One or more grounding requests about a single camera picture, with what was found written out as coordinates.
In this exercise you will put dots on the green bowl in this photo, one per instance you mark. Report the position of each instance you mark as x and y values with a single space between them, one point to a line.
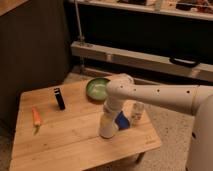
96 88

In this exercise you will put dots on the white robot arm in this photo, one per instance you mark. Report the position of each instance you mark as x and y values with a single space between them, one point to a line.
196 100

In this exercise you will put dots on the black eraser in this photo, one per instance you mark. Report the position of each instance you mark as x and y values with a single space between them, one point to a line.
59 98

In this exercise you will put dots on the cluttered shelf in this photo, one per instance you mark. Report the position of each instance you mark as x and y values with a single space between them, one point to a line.
156 7

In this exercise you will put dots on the blue white box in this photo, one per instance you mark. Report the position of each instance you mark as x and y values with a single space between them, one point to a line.
122 121

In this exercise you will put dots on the metal pole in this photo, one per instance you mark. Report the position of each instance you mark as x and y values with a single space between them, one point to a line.
81 37

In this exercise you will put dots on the small white bottle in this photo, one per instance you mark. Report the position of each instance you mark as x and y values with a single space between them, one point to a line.
137 111

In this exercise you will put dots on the orange carrot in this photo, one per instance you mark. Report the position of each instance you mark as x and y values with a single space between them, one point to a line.
37 121

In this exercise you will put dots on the grey case with black handle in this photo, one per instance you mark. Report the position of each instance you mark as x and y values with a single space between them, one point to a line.
140 60

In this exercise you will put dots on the wooden table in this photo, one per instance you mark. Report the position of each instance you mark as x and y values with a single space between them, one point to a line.
68 139

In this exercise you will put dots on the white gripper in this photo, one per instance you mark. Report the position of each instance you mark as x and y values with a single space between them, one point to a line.
111 110

